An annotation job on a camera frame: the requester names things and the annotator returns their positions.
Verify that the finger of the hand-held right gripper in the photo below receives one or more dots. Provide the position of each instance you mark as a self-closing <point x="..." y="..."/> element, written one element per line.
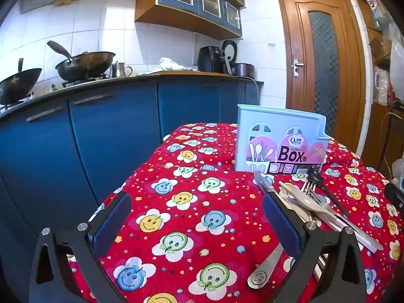
<point x="394" y="192"/>

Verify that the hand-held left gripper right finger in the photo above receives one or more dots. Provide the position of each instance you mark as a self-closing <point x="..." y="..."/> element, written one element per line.
<point x="282" y="224"/>

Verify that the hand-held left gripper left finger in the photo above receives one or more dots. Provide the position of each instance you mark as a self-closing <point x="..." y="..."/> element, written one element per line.
<point x="112" y="224"/>

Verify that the steel fork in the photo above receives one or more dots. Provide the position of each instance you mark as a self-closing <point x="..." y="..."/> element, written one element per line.
<point x="311" y="189"/>
<point x="319" y="199"/>

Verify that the black spoon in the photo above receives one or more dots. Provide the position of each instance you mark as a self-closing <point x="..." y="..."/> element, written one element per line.
<point x="315" y="178"/>

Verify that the light blue utensil box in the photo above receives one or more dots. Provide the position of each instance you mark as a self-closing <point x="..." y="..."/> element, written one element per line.
<point x="246" y="132"/>

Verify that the wooden shelf unit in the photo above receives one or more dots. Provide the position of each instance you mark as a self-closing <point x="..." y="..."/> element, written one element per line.
<point x="375" y="126"/>

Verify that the blue kitchen base cabinets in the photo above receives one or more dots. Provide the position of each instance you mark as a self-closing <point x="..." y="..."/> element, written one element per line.
<point x="110" y="139"/>

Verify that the red smiley flower tablecloth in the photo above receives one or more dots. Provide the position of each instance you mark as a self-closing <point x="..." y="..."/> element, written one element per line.
<point x="195" y="195"/>

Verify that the brown wooden door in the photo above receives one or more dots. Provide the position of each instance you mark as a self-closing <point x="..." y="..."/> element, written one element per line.
<point x="296" y="116"/>

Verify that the white plastic bag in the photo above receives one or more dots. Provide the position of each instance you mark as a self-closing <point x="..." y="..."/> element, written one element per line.
<point x="398" y="69"/>

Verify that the gas stove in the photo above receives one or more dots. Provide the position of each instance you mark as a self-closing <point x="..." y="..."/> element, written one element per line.
<point x="85" y="83"/>

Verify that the cardboard box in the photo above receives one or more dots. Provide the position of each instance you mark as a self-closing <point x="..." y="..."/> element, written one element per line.
<point x="380" y="47"/>

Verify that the steel kettle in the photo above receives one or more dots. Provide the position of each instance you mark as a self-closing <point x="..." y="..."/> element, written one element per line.
<point x="118" y="70"/>

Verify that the dark cooking pot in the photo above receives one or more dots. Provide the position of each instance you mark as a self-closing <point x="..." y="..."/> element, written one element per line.
<point x="243" y="69"/>

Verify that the large steel wok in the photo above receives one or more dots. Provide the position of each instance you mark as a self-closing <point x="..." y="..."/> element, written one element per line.
<point x="85" y="66"/>

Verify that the small black wok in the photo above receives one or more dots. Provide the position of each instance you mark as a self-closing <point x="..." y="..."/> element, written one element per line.
<point x="19" y="85"/>

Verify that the wooden cutting board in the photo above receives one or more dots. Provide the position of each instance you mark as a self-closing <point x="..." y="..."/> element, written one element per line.
<point x="189" y="73"/>

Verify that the white patterned cloth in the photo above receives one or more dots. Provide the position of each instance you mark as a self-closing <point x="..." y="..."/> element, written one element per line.
<point x="170" y="64"/>

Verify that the black air fryer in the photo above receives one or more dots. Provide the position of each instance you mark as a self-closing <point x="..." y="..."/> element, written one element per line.
<point x="210" y="60"/>

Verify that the black round lid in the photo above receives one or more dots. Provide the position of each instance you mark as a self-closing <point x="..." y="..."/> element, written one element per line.
<point x="229" y="50"/>

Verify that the red white box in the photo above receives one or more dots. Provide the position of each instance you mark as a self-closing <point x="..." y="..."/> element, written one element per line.
<point x="372" y="6"/>

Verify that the white light switch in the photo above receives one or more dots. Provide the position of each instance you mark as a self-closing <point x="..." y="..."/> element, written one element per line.
<point x="271" y="42"/>

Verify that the blue wall cabinet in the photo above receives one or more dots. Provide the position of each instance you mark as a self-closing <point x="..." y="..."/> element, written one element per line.
<point x="189" y="9"/>

